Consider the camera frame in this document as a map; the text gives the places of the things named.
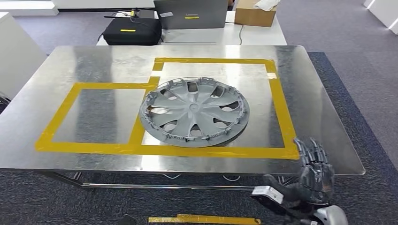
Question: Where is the grey laptop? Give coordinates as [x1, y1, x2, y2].
[153, 0, 229, 30]

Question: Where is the grey wheel hubcap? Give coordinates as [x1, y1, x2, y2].
[138, 76, 250, 149]

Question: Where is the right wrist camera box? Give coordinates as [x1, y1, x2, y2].
[250, 185, 290, 215]

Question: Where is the yellow floor tape strip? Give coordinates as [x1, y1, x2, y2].
[148, 214, 261, 225]

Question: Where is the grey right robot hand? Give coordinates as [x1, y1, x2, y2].
[262, 137, 335, 206]

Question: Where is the cardboard box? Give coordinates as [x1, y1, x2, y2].
[234, 0, 277, 28]

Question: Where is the steel workbench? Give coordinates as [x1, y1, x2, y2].
[0, 45, 366, 191]

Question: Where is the large yellow tape square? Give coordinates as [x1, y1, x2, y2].
[129, 57, 300, 160]

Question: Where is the white table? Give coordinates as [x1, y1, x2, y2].
[96, 11, 287, 46]

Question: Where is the small yellow tape square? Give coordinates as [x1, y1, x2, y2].
[35, 76, 161, 154]

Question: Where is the black carrying case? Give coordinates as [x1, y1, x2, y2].
[102, 17, 162, 46]

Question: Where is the white cloth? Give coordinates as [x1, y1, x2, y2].
[253, 0, 281, 12]

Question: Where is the white desk with metal legs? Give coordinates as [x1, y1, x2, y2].
[0, 12, 47, 100]

